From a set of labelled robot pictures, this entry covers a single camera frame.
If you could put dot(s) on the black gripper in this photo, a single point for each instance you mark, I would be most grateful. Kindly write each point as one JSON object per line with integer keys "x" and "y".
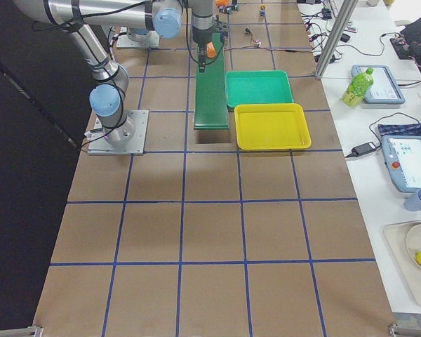
{"x": 199, "y": 36}

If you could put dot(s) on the orange 4680 battery cylinder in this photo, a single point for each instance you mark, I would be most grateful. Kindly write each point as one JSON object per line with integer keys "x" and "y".
{"x": 210, "y": 50}

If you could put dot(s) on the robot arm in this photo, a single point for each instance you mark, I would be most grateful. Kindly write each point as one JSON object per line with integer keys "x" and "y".
{"x": 163, "y": 17}

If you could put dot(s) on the plain orange cylinder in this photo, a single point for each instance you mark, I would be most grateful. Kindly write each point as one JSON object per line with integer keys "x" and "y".
{"x": 219, "y": 3}

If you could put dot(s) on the motor controller circuit board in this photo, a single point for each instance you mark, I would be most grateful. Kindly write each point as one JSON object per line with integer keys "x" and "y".
{"x": 257, "y": 44}

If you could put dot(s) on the green plastic tray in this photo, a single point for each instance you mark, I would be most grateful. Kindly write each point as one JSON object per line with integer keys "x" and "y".
{"x": 257, "y": 87}

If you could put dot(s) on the green conveyor belt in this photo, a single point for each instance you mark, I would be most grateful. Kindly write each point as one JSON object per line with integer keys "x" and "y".
{"x": 211, "y": 111}

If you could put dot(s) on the yellow push button far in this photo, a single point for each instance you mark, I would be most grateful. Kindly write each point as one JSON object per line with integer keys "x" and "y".
{"x": 262, "y": 11}

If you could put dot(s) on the yellow plastic tray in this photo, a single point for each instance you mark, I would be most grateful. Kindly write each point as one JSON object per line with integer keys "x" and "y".
{"x": 273, "y": 126}

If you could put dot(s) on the green tea bottle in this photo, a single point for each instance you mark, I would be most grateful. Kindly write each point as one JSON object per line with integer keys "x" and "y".
{"x": 358, "y": 87}

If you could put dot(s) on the teach pendant far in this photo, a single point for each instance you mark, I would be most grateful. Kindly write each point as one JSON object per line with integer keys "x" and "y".
{"x": 385, "y": 89}

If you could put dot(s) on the teach pendant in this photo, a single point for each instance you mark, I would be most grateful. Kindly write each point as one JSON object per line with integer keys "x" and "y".
{"x": 403, "y": 161}
{"x": 385, "y": 89}

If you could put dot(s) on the black power adapter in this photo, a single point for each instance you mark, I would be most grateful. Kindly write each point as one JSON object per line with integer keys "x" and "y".
{"x": 362, "y": 149}

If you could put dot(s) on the plaid cloth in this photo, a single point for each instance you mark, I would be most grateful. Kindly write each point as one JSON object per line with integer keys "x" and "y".
{"x": 399, "y": 129}

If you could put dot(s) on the teach pendant near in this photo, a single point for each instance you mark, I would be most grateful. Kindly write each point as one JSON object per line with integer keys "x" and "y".
{"x": 403, "y": 161}

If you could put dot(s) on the blue cup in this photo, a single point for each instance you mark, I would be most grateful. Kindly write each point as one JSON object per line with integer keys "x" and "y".
{"x": 413, "y": 203}

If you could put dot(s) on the beige tray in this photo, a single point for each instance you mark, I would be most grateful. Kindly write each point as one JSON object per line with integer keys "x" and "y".
{"x": 395, "y": 237}

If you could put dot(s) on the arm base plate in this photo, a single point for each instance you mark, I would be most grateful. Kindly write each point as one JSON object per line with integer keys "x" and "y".
{"x": 130, "y": 38}
{"x": 127, "y": 139}

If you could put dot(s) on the aluminium frame post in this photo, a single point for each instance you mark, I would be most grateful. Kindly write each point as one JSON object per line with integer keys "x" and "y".
{"x": 344, "y": 14}

